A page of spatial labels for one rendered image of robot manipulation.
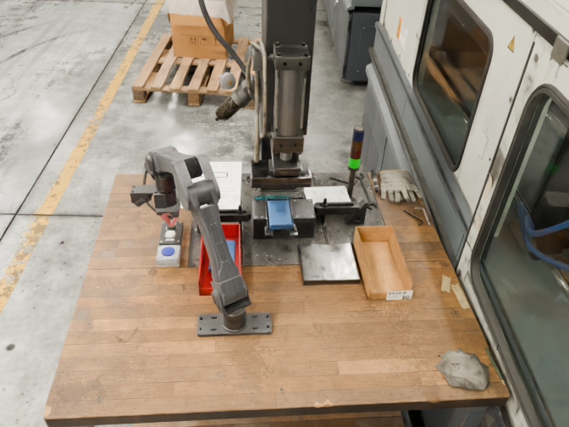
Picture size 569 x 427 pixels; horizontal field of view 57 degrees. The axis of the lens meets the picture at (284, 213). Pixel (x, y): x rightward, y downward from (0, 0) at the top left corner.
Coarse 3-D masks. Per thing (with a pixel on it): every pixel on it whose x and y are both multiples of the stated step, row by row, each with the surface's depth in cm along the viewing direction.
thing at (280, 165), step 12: (276, 156) 157; (288, 156) 155; (252, 168) 159; (264, 168) 160; (276, 168) 152; (288, 168) 153; (300, 168) 153; (252, 180) 156; (264, 180) 156; (276, 180) 156; (288, 180) 157; (300, 180) 157
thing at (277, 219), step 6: (270, 204) 170; (276, 204) 170; (282, 204) 171; (288, 204) 171; (270, 210) 168; (282, 210) 168; (288, 210) 168; (270, 216) 166; (276, 216) 166; (282, 216) 166; (288, 216) 166; (270, 222) 163; (276, 222) 163; (282, 222) 164; (288, 222) 164; (270, 228) 161; (276, 228) 161; (282, 228) 161; (288, 228) 162
